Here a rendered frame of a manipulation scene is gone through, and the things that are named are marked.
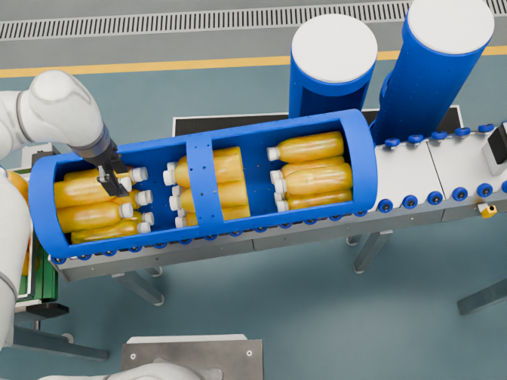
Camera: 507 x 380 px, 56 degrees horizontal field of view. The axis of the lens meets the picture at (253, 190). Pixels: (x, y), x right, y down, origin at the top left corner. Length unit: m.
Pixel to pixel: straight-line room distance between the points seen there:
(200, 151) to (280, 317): 1.27
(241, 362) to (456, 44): 1.18
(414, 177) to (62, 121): 1.05
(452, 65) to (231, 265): 1.34
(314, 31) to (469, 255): 1.40
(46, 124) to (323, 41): 0.99
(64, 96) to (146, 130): 1.85
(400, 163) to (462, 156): 0.19
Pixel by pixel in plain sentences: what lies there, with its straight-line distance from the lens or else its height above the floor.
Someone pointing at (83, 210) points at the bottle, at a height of 1.15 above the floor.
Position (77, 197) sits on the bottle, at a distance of 1.30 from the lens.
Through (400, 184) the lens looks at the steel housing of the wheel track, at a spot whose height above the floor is 0.93.
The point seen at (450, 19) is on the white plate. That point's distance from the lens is 1.78.
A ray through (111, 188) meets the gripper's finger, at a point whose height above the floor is 1.28.
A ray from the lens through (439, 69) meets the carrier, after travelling 1.76.
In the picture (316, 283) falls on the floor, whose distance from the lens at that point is 2.34.
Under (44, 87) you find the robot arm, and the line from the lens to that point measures 0.93.
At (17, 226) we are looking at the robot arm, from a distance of 0.68.
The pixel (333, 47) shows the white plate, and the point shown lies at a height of 1.04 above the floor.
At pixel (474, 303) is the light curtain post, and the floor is 0.19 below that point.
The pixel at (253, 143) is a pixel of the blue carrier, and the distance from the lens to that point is 1.41.
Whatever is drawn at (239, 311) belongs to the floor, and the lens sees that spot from 2.32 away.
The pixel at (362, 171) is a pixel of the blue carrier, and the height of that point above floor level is 1.21.
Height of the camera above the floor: 2.29
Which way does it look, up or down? 67 degrees down
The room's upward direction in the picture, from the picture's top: 7 degrees counter-clockwise
